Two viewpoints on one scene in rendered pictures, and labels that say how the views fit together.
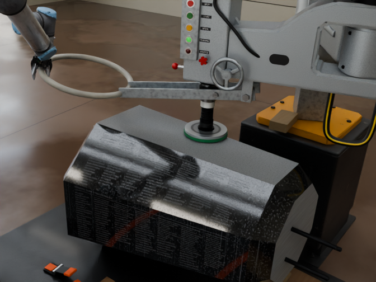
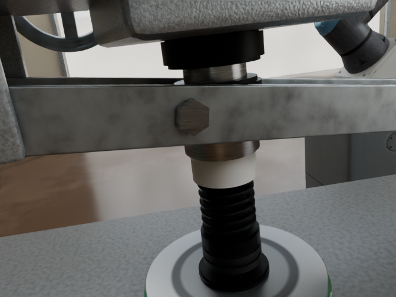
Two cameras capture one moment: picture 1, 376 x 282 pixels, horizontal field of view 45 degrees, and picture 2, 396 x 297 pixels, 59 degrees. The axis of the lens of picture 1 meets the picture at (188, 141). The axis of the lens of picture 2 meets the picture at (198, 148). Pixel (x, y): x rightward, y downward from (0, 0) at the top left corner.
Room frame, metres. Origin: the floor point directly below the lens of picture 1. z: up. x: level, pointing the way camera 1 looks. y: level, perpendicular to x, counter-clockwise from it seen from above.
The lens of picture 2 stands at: (2.36, -0.32, 1.12)
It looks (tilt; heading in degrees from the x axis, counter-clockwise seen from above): 17 degrees down; 143
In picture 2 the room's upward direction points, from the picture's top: 7 degrees counter-clockwise
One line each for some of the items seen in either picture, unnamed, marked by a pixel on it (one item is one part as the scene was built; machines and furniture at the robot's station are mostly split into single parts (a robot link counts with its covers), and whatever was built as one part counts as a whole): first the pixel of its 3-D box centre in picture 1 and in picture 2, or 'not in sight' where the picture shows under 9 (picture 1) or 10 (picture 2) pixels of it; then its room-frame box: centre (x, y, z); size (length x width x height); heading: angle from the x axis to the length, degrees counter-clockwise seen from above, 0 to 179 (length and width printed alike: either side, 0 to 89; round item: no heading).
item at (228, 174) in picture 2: (207, 102); (223, 159); (2.09, -0.09, 1.00); 0.07 x 0.07 x 0.04
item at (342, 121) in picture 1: (309, 117); not in sight; (2.54, -0.72, 0.76); 0.49 x 0.49 x 0.05; 54
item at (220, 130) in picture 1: (205, 129); (234, 272); (2.09, -0.09, 0.85); 0.21 x 0.21 x 0.01
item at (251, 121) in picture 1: (299, 174); not in sight; (2.54, -0.72, 0.37); 0.66 x 0.66 x 0.74; 54
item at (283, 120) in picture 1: (283, 120); not in sight; (2.36, -0.53, 0.81); 0.20 x 0.10 x 0.05; 152
